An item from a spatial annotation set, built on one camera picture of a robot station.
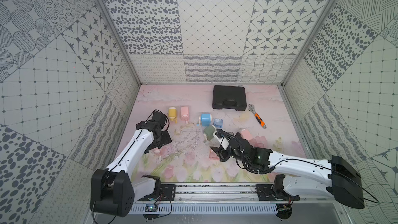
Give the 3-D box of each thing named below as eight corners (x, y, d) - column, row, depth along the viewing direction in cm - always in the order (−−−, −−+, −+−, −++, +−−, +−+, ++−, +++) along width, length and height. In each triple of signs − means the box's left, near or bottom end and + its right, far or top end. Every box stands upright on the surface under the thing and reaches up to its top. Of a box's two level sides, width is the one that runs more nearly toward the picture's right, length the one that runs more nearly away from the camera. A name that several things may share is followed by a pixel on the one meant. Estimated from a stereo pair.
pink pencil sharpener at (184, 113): (180, 123, 101) (179, 117, 95) (182, 112, 106) (180, 106, 100) (188, 123, 101) (187, 117, 95) (189, 112, 106) (188, 106, 100)
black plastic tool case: (213, 111, 106) (213, 107, 102) (212, 88, 120) (212, 84, 116) (248, 111, 106) (249, 107, 102) (243, 88, 120) (244, 84, 116)
